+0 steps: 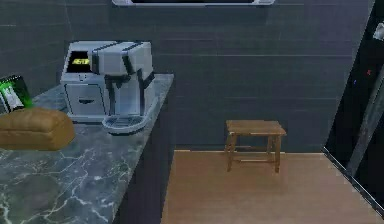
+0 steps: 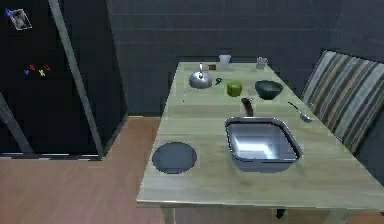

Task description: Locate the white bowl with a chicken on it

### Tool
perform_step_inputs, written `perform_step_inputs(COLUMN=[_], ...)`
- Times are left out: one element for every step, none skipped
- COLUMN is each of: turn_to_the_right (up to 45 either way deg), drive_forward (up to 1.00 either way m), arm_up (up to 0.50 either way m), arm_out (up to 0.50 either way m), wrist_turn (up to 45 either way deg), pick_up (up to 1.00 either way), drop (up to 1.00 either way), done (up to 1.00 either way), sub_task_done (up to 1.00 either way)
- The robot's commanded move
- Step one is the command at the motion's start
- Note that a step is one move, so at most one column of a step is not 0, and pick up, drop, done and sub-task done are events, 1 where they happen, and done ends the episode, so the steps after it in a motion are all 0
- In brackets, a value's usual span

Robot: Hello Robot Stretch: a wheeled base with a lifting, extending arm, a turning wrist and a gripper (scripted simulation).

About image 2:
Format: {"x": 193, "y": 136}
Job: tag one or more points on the dark green bowl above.
{"x": 268, "y": 89}

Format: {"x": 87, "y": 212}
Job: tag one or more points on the silver kettle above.
{"x": 200, "y": 80}

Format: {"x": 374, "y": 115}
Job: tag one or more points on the round dark grey plate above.
{"x": 174, "y": 157}

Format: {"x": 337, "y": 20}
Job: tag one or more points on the small brown box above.
{"x": 212, "y": 67}

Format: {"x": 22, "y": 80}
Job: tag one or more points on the dark curved faucet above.
{"x": 247, "y": 106}

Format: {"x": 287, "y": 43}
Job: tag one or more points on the pale wooden counter table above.
{"x": 213, "y": 166}

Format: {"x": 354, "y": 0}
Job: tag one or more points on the white cup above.
{"x": 224, "y": 61}

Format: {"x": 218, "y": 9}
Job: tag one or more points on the steel sink basin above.
{"x": 261, "y": 146}

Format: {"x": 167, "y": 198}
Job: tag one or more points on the clear glass mug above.
{"x": 261, "y": 63}

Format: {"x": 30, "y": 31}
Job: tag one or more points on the silver spoon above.
{"x": 301, "y": 113}

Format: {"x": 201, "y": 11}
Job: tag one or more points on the black fridge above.
{"x": 43, "y": 106}

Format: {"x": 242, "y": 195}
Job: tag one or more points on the colourful letter magnets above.
{"x": 37, "y": 70}

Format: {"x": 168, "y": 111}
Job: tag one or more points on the photo fridge magnet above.
{"x": 20, "y": 19}

